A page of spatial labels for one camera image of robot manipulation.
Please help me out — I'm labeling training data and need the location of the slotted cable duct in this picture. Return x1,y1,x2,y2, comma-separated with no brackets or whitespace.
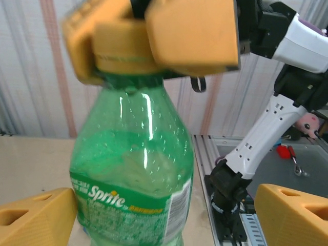
239,212,269,246

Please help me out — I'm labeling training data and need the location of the red tag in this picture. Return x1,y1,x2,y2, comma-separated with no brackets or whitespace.
276,144,291,159

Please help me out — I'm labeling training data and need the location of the grey metal shelf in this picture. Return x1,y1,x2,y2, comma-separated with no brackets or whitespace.
212,138,328,206

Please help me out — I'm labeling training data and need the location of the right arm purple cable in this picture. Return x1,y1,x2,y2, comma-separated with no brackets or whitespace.
299,19,328,35

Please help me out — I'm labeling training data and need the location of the green Sprite bottle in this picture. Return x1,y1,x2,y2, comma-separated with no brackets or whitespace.
69,22,195,246

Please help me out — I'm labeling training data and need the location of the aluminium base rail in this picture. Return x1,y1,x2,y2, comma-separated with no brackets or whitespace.
192,134,223,246

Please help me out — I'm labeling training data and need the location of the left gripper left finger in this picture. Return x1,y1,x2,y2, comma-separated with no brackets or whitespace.
0,187,77,246

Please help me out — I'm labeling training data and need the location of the red-handled tool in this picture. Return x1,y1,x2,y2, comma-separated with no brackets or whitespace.
288,145,310,178

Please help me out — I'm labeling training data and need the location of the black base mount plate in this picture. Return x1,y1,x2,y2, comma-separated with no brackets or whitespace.
216,215,248,243

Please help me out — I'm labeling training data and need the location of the pink plush toy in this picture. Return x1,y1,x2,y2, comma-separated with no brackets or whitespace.
294,112,321,139

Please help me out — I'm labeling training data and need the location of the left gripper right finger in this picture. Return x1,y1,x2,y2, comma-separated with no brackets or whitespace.
256,183,328,246

